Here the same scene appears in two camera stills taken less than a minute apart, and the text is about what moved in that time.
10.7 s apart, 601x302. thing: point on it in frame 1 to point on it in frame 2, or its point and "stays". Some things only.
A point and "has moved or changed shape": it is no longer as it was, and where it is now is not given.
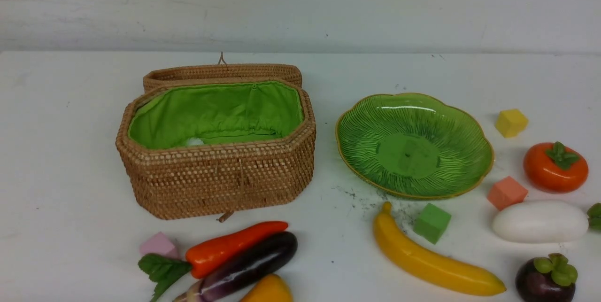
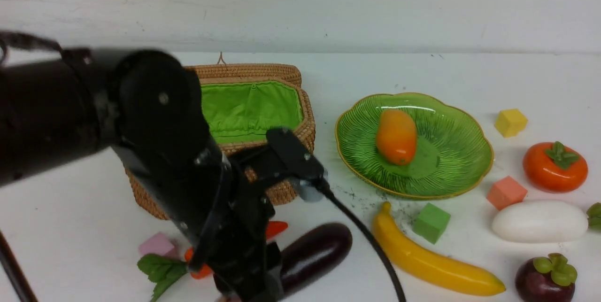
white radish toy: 543,221 stays
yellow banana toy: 450,275 stays
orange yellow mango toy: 272,288 has moved or changed shape
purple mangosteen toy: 540,279 stays
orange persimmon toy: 554,167 stays
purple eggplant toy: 226,281 has moved or changed shape
